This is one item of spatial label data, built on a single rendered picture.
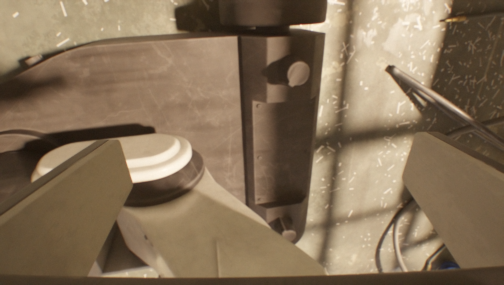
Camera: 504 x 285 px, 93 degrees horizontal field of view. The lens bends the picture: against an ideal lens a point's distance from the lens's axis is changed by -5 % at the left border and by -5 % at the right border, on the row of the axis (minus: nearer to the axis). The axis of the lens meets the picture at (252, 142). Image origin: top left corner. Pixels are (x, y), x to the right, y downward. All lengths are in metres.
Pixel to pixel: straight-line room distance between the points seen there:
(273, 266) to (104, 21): 0.56
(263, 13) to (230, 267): 0.35
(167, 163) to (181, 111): 0.15
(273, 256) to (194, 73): 0.32
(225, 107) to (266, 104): 0.08
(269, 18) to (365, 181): 0.70
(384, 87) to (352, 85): 0.10
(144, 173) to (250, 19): 0.28
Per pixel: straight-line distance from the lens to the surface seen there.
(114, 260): 0.49
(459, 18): 0.91
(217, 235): 0.29
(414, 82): 0.83
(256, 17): 0.44
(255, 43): 0.43
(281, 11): 0.43
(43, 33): 0.69
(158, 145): 0.37
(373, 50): 0.77
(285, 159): 0.53
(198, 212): 0.32
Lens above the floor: 0.61
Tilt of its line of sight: 60 degrees down
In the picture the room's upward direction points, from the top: 157 degrees clockwise
